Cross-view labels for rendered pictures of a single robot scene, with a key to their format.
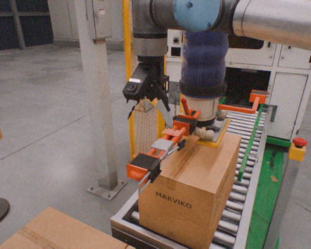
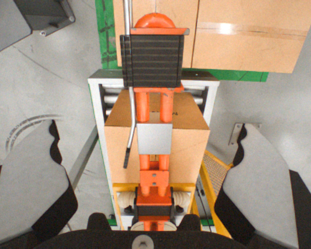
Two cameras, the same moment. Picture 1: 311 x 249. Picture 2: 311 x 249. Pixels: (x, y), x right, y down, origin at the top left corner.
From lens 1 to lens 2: 0.62 m
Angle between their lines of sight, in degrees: 37
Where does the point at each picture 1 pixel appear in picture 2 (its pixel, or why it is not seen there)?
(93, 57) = not seen: outside the picture
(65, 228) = (259, 56)
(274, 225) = (89, 142)
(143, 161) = (154, 58)
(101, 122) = not seen: hidden behind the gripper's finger
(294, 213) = (94, 165)
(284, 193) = (77, 166)
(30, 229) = (295, 40)
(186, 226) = not seen: hidden behind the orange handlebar
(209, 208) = (113, 114)
